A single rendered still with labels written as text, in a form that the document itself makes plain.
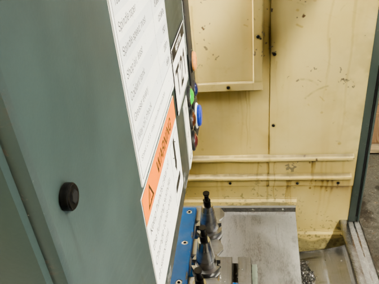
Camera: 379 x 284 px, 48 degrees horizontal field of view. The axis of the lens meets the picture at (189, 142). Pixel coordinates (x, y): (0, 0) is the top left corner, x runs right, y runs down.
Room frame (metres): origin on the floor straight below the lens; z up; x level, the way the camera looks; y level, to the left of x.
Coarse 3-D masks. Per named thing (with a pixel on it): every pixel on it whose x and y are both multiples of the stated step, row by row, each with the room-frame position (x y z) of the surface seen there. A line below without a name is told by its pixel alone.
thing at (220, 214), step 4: (200, 208) 0.83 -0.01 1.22; (216, 208) 0.82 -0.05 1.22; (220, 208) 0.82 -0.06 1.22; (200, 212) 0.82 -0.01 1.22; (216, 212) 0.81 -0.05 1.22; (220, 212) 0.81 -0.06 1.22; (196, 216) 0.80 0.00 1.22; (216, 216) 0.79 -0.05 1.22; (220, 216) 0.79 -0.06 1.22; (224, 216) 0.80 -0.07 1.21; (196, 220) 0.79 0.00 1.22; (220, 220) 0.78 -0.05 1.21
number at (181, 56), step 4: (180, 48) 0.45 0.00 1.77; (184, 48) 0.48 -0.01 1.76; (180, 52) 0.44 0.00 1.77; (184, 52) 0.47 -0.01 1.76; (180, 56) 0.44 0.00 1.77; (184, 56) 0.47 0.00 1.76; (180, 60) 0.44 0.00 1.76; (184, 60) 0.47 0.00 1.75; (180, 64) 0.44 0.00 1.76; (184, 64) 0.46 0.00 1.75; (180, 68) 0.43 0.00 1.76; (184, 68) 0.46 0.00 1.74; (180, 72) 0.43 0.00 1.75; (184, 72) 0.46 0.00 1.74; (180, 76) 0.43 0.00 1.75; (184, 76) 0.46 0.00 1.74; (180, 80) 0.43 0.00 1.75; (184, 80) 0.45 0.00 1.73
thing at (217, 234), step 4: (196, 224) 0.76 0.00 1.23; (220, 224) 0.76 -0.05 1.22; (196, 228) 0.76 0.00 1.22; (220, 228) 0.74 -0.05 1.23; (216, 232) 0.73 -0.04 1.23; (220, 232) 0.73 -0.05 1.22; (208, 236) 0.72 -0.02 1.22; (212, 236) 0.72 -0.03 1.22; (216, 236) 0.72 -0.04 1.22; (220, 236) 0.74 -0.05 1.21
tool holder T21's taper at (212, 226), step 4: (212, 204) 0.75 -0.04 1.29; (204, 208) 0.74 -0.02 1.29; (208, 208) 0.74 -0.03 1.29; (212, 208) 0.74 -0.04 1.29; (204, 212) 0.74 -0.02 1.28; (208, 212) 0.74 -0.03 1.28; (212, 212) 0.74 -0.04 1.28; (200, 216) 0.75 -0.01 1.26; (204, 216) 0.74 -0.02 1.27; (208, 216) 0.74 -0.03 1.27; (212, 216) 0.74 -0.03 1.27; (200, 220) 0.75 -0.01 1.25; (204, 220) 0.74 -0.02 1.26; (208, 220) 0.73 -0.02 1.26; (212, 220) 0.74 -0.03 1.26; (216, 220) 0.75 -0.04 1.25; (200, 224) 0.75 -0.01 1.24; (204, 224) 0.74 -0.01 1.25; (208, 224) 0.73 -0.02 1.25; (212, 224) 0.73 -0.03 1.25; (216, 224) 0.74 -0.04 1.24; (208, 228) 0.73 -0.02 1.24; (212, 228) 0.73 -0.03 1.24; (216, 228) 0.74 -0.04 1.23; (208, 232) 0.73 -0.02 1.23; (212, 232) 0.73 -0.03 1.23
